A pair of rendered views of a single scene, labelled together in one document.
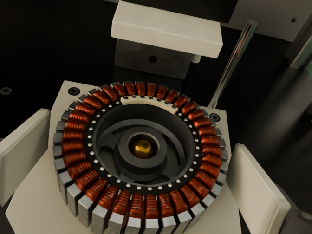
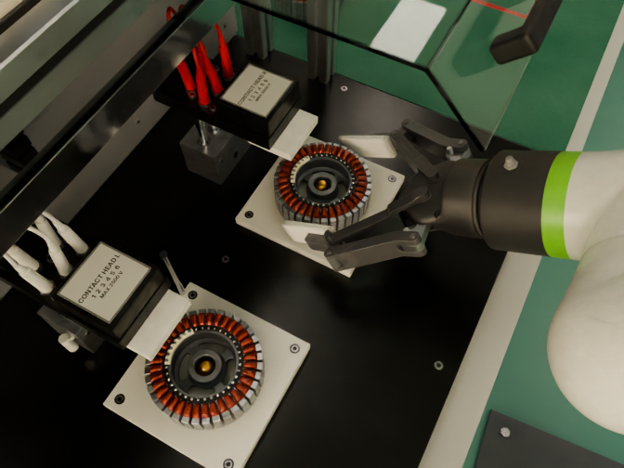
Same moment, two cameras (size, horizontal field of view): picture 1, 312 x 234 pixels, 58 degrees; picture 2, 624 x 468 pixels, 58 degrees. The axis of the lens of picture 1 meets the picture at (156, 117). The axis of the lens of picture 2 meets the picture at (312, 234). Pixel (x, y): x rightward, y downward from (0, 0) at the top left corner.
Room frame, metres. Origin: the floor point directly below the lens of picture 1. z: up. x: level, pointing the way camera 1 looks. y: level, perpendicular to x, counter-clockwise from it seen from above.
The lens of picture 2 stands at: (-0.10, 0.31, 1.34)
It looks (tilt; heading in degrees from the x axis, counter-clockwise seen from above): 60 degrees down; 306
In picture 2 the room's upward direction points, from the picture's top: straight up
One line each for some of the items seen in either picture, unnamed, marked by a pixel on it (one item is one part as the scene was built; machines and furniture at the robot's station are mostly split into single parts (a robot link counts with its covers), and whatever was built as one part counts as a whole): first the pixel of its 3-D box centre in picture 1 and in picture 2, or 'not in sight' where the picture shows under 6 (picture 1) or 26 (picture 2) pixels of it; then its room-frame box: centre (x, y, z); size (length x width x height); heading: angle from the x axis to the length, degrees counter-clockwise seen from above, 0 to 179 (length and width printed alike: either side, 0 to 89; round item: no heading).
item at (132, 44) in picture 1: (156, 38); (217, 142); (0.25, 0.02, 0.80); 0.08 x 0.05 x 0.06; 98
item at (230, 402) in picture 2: not in sight; (206, 367); (0.08, 0.24, 0.80); 0.11 x 0.11 x 0.04
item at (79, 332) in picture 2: not in sight; (90, 304); (0.22, 0.26, 0.80); 0.08 x 0.05 x 0.06; 98
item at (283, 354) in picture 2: not in sight; (210, 374); (0.08, 0.24, 0.78); 0.15 x 0.15 x 0.01; 8
